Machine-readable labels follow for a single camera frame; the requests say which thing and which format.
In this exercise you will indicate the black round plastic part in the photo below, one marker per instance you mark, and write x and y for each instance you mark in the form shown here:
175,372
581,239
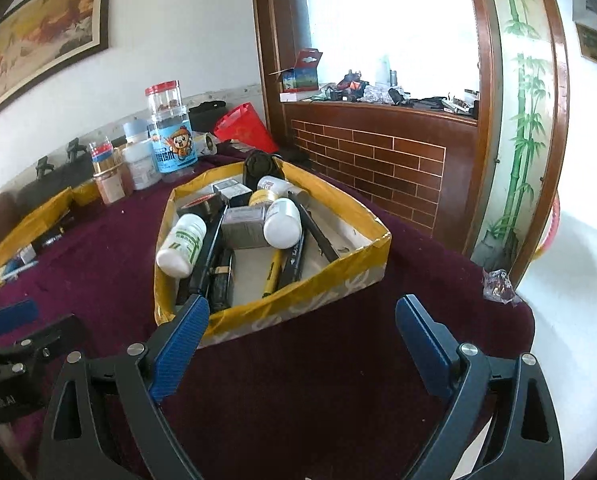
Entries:
257,165

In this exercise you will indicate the wooden brick pattern partition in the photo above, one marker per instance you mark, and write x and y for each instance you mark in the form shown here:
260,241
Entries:
432,169

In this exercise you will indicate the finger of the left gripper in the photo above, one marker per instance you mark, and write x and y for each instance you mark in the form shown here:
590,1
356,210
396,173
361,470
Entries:
43,346
17,315

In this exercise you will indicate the blue label clear jar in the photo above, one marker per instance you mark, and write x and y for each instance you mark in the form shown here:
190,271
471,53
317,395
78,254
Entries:
170,131

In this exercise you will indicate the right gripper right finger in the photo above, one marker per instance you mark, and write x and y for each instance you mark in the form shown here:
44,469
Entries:
523,440

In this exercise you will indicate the white bottle green label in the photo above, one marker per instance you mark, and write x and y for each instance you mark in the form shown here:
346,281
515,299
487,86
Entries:
182,246

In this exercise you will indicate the maroon velvet tablecloth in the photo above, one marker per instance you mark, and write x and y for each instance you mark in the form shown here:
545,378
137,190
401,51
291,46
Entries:
332,394

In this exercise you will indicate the red blue lid jar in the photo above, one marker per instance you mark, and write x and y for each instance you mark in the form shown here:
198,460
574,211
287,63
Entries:
102,156

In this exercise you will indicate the grey small box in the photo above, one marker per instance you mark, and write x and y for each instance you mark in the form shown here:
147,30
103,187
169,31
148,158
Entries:
243,227

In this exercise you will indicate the brown label jar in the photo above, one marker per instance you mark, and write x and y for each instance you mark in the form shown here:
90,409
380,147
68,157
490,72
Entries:
110,185

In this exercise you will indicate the bamboo painted panel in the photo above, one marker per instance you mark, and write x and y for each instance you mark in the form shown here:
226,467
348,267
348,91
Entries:
534,86

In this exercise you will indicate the empty yellow cardboard tray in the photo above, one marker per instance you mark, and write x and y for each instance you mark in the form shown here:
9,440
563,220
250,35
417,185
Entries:
35,224

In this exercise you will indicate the dark sofa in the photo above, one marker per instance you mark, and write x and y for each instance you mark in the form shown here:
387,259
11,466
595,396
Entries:
15,204

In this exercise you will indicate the blue small box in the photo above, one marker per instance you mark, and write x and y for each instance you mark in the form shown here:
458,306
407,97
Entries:
20,269

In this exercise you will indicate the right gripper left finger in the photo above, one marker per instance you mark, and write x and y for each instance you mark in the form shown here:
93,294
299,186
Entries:
141,377

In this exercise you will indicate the yellow black pen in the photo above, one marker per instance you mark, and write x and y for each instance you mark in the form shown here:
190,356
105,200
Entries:
274,271

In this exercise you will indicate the framed painting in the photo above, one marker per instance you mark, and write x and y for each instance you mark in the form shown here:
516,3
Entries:
38,38

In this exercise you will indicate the crumpled foil wrapper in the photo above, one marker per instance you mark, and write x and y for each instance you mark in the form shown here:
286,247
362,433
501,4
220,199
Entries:
497,287

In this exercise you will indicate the white plastic jar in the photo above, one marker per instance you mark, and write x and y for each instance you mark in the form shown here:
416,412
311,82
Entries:
140,161

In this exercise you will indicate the blue red packaging box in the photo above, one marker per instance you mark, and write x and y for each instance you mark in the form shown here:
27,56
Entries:
303,74

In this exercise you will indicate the white USB charger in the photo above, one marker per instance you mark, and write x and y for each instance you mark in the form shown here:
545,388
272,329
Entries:
27,254

